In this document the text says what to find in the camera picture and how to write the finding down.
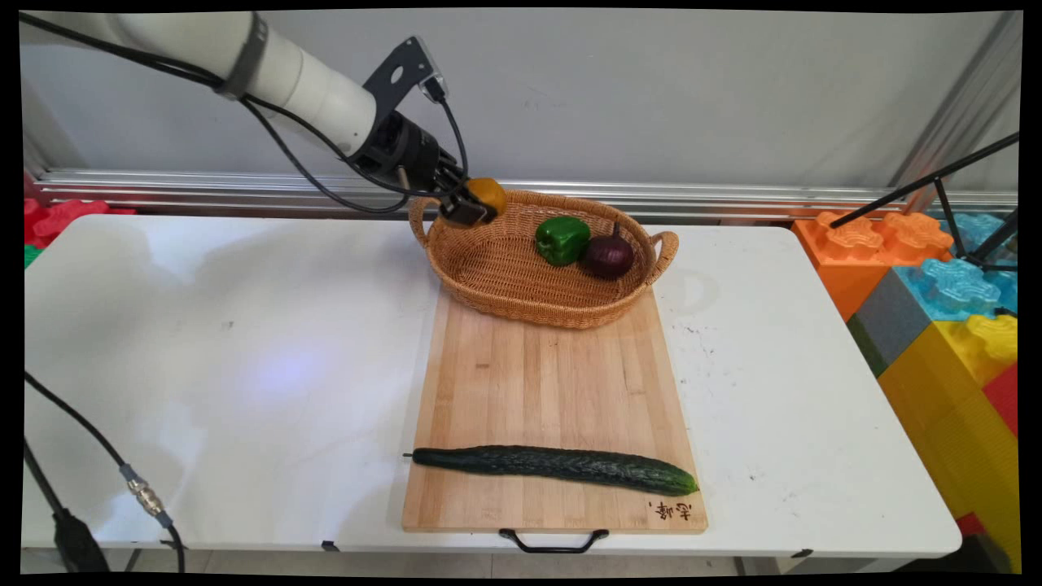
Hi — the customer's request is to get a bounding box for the aluminium rail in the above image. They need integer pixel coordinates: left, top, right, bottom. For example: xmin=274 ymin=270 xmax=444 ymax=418
xmin=28 ymin=168 xmax=1018 ymax=222

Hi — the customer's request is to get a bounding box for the yellow-brown potato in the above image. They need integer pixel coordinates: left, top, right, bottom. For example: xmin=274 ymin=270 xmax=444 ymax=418
xmin=466 ymin=177 xmax=510 ymax=218

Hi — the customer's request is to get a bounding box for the blue toy building block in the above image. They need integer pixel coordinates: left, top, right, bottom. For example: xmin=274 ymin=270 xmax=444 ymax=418
xmin=891 ymin=213 xmax=1018 ymax=322

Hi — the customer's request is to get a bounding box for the wooden cutting board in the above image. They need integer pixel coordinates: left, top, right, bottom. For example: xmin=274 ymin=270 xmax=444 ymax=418
xmin=401 ymin=285 xmax=708 ymax=536

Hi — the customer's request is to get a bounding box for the yellow toy building block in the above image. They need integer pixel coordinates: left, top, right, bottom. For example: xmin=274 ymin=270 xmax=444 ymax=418
xmin=878 ymin=313 xmax=1022 ymax=571

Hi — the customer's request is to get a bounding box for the grey toy building block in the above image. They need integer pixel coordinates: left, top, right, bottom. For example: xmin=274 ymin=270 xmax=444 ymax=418
xmin=847 ymin=269 xmax=933 ymax=377

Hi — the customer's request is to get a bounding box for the green bell pepper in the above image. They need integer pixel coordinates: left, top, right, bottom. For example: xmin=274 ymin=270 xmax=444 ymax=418
xmin=535 ymin=216 xmax=592 ymax=267

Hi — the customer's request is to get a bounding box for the small grey wrist camera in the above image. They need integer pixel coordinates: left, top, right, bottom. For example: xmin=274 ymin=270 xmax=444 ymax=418
xmin=418 ymin=57 xmax=450 ymax=103

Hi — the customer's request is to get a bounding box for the black tripod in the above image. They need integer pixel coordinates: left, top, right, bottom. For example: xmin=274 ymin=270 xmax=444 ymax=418
xmin=829 ymin=130 xmax=1020 ymax=273

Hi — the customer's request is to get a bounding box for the long dark green cucumber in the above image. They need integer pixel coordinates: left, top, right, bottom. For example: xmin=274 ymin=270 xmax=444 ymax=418
xmin=402 ymin=444 xmax=700 ymax=497

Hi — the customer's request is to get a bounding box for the thin black camera cable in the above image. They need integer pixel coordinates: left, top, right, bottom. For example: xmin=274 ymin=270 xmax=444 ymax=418
xmin=436 ymin=91 xmax=471 ymax=181

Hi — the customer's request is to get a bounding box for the black cable bundle along arm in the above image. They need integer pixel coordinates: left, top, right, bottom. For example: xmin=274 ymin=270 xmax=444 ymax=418
xmin=20 ymin=12 xmax=444 ymax=216

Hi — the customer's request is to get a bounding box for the orange toy building block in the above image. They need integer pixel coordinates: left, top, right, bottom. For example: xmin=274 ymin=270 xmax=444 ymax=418
xmin=791 ymin=210 xmax=955 ymax=322

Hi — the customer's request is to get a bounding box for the aluminium frame post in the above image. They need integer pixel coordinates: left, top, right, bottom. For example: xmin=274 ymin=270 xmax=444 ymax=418
xmin=887 ymin=12 xmax=1022 ymax=214

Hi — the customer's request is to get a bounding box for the dark red onion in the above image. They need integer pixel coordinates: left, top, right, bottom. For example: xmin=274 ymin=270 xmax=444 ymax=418
xmin=580 ymin=221 xmax=636 ymax=281

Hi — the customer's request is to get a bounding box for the woven wicker basket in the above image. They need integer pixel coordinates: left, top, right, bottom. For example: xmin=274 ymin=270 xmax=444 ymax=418
xmin=407 ymin=190 xmax=680 ymax=330

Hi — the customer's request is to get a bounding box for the black cutting board handle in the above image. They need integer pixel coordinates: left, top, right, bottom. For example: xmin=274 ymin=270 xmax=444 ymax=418
xmin=498 ymin=528 xmax=610 ymax=555

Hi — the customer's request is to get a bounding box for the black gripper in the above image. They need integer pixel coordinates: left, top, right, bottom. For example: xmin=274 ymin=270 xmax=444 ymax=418
xmin=352 ymin=111 xmax=498 ymax=228

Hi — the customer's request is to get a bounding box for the black cable with metal connector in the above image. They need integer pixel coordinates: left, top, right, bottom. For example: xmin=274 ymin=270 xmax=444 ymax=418
xmin=23 ymin=371 xmax=186 ymax=573

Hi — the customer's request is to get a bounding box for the plain grey cable strap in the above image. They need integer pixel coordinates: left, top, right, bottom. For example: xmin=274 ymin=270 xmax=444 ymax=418
xmin=215 ymin=12 xmax=270 ymax=103

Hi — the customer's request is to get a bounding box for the thick black power cable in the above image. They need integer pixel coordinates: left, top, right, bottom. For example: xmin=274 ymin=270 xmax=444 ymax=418
xmin=23 ymin=439 xmax=111 ymax=573

